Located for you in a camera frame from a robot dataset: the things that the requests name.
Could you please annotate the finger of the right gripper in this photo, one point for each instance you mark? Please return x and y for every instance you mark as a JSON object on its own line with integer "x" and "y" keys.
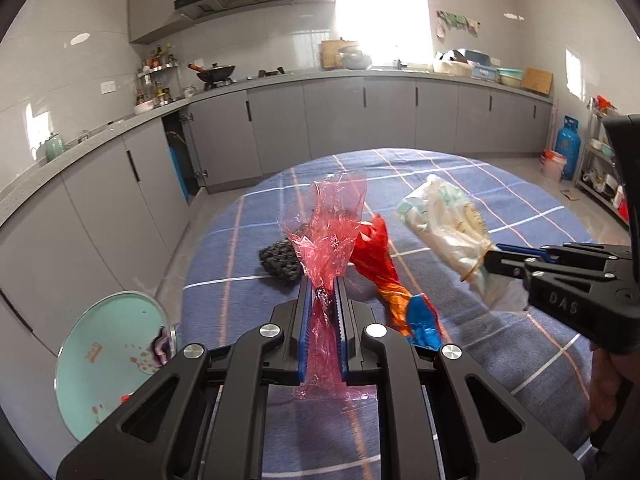
{"x": 539, "y": 253}
{"x": 507, "y": 264}

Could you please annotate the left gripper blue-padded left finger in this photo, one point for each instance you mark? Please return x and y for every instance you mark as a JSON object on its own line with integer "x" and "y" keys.
{"x": 304, "y": 304}

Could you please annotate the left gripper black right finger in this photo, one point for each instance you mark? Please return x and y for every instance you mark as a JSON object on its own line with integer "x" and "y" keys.
{"x": 341, "y": 314}

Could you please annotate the cream printed plastic bag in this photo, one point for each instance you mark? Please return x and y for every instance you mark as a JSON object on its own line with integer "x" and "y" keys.
{"x": 448, "y": 223}

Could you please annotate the red orange blue snack wrapper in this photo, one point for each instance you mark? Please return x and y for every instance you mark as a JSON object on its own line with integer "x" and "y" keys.
{"x": 411, "y": 315}

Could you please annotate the black foam fruit net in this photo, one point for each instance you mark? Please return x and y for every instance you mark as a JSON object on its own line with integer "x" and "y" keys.
{"x": 281, "y": 262}

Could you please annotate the pink transparent plastic film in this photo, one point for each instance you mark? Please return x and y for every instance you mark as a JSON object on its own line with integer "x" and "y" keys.
{"x": 322, "y": 222}

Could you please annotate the dark patterned wrapper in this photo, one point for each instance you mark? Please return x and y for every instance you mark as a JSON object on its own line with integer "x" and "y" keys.
{"x": 161, "y": 347}

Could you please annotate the grey lower kitchen cabinets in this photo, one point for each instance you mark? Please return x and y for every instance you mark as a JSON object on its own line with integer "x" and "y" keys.
{"x": 113, "y": 220}

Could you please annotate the person's right hand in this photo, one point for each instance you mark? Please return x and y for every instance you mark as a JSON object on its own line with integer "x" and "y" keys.
{"x": 604, "y": 385}

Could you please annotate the white plastic bucket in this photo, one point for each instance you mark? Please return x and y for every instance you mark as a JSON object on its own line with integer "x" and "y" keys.
{"x": 552, "y": 165}

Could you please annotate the metal storage shelf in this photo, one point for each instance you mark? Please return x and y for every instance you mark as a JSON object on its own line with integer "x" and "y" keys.
{"x": 597, "y": 174}

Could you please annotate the blue gas cylinder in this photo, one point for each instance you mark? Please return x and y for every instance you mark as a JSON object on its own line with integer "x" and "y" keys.
{"x": 568, "y": 144}

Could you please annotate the cardboard box on counter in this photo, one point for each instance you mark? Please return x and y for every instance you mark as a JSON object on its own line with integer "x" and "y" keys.
{"x": 537, "y": 81}

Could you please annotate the dish rack with containers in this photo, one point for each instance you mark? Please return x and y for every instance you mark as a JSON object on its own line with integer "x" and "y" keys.
{"x": 477, "y": 65}

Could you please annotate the grey cooking pot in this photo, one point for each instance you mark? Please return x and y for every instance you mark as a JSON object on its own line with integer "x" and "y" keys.
{"x": 352, "y": 58}

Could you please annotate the wooden cutting board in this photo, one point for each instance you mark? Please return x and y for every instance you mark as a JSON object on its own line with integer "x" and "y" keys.
{"x": 330, "y": 59}

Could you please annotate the white bowl by rack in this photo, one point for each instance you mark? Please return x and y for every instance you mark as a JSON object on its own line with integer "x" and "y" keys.
{"x": 144, "y": 107}

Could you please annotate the metal spice rack with bottles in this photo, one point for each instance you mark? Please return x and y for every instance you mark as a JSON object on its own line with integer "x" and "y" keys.
{"x": 157, "y": 76}

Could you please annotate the green ceramic teapot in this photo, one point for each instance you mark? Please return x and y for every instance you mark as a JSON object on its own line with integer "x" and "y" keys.
{"x": 54, "y": 146}

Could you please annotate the grey speckled countertop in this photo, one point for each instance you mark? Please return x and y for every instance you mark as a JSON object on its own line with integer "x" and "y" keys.
{"x": 26, "y": 185}

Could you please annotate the hanging cloths on wall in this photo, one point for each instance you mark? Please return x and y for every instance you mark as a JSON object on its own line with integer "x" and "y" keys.
{"x": 459, "y": 21}

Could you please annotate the black wok with handle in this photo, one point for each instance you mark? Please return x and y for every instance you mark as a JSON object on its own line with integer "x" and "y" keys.
{"x": 214, "y": 75}

